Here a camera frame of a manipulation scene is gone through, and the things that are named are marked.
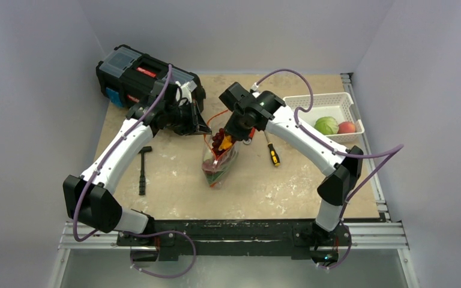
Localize orange toy pepper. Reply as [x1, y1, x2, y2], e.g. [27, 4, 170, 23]
[218, 135, 234, 151]

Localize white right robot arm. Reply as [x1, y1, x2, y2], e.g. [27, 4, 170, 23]
[219, 82, 363, 244]

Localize clear zip top bag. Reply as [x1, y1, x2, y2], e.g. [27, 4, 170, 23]
[201, 110, 241, 188]

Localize black plastic toolbox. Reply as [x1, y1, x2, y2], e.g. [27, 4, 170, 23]
[95, 44, 206, 114]

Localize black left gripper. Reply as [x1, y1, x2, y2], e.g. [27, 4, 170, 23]
[165, 98, 211, 136]

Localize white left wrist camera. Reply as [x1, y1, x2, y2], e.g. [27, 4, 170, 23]
[175, 80, 197, 102]

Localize red handled adjustable wrench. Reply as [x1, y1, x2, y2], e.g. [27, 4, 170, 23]
[243, 136, 253, 145]

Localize green toy cabbage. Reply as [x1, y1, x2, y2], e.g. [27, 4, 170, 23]
[314, 116, 339, 135]

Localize purple toy grapes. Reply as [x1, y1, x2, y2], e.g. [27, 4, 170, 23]
[211, 128, 226, 157]

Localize white plastic basket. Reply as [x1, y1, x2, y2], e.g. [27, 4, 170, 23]
[283, 92, 365, 143]

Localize black hammer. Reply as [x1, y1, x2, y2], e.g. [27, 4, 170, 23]
[139, 146, 152, 196]

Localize red toy peach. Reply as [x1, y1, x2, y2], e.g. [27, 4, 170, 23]
[337, 121, 357, 134]

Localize yellow black screwdriver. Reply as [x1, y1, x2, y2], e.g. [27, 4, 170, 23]
[264, 131, 280, 167]

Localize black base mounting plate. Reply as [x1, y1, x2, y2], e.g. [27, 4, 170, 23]
[116, 218, 352, 265]

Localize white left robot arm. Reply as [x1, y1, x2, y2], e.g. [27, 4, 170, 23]
[62, 79, 211, 245]

